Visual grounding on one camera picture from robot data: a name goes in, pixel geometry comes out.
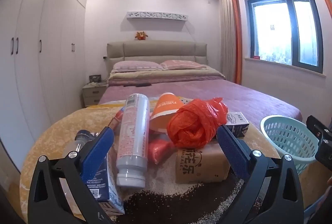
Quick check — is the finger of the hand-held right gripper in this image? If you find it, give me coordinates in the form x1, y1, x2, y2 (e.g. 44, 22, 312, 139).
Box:
306, 115, 326, 137

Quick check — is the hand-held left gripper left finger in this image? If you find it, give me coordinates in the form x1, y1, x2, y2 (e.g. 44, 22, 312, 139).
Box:
27, 127, 122, 224

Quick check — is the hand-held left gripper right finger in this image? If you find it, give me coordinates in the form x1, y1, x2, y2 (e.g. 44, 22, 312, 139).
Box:
216, 125, 304, 224

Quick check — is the clear plastic bottle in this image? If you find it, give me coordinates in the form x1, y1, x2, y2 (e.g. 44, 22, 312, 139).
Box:
62, 130, 103, 162

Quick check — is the small blue white box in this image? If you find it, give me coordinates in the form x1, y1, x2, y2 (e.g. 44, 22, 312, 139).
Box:
225, 111, 250, 137

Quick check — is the light green plastic basket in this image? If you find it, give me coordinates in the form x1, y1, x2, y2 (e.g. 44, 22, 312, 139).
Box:
260, 115, 321, 175

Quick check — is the brown paper carton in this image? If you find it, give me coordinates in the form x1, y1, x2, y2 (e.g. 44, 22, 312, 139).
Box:
176, 141, 231, 184

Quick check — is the blue white milk carton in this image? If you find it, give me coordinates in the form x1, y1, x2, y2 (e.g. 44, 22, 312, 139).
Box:
80, 133, 125, 215

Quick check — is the white cylindrical bottle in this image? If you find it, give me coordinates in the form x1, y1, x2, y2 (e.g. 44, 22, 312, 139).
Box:
115, 93, 151, 187

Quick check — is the red tube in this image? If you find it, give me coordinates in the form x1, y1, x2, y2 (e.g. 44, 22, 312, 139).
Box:
107, 107, 126, 131

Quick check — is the orange plastic bag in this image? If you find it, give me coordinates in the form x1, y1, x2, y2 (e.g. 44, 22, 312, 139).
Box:
166, 97, 229, 149

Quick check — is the red plastic packet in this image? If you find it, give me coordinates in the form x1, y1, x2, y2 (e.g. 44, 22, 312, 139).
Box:
148, 140, 175, 165

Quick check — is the orange paper cup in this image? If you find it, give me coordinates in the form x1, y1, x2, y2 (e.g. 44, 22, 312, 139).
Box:
149, 92, 186, 133

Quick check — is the panda printed blanket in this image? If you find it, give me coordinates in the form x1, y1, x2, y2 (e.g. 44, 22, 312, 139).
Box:
19, 103, 288, 224

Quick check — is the beige nightstand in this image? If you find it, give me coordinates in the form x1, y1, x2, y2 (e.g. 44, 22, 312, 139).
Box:
82, 82, 108, 108

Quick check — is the bed with purple cover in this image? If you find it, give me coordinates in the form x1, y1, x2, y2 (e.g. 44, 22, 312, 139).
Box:
97, 41, 303, 123

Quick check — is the pink pillow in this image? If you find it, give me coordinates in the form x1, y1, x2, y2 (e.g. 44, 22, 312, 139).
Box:
112, 61, 164, 71
160, 59, 209, 70

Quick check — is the folded beige quilt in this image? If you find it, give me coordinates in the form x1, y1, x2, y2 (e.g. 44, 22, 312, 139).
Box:
108, 68, 226, 82

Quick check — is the dark framed window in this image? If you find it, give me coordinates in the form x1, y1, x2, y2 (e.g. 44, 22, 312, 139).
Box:
245, 0, 325, 74

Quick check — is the white wardrobe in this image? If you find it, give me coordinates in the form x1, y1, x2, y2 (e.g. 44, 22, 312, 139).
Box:
0, 0, 89, 173

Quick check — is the orange plush toy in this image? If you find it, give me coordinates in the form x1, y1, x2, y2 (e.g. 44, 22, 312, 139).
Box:
134, 31, 149, 41

